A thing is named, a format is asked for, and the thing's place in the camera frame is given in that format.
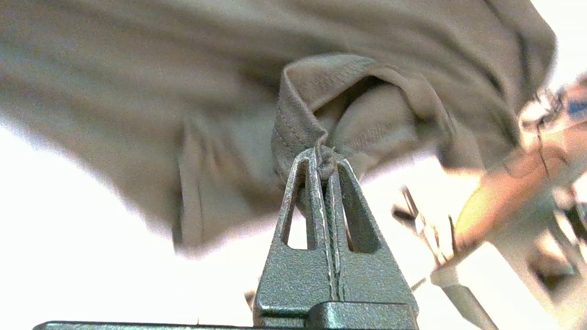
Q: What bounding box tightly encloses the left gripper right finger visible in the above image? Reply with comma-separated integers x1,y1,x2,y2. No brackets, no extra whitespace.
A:
326,158,420,321

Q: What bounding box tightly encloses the black printed t-shirt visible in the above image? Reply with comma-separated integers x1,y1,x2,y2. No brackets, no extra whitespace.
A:
0,0,558,255

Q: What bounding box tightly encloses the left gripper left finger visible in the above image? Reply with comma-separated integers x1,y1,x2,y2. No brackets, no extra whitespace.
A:
253,148,339,327

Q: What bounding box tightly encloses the blue bed sheet mattress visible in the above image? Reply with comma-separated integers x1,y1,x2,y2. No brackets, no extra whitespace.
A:
0,0,587,330

